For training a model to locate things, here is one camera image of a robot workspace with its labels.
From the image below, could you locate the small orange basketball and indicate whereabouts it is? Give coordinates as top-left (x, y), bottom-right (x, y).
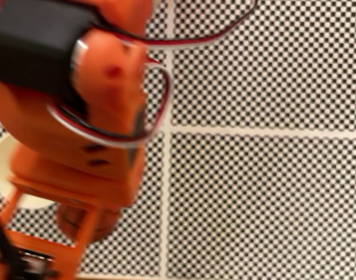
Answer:
top-left (55, 202), bottom-right (122, 243)

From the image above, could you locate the white paper cup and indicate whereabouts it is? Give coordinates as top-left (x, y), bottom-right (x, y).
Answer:
top-left (0, 134), bottom-right (61, 210)

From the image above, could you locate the black camera circuit board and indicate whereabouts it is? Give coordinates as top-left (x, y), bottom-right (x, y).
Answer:
top-left (11, 249), bottom-right (58, 279)

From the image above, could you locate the black camera cable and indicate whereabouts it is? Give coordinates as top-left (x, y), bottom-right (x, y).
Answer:
top-left (0, 208), bottom-right (14, 280)

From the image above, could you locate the red white black servo cable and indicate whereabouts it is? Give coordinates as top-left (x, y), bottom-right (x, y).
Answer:
top-left (116, 0), bottom-right (258, 50)
top-left (47, 57), bottom-right (174, 149)

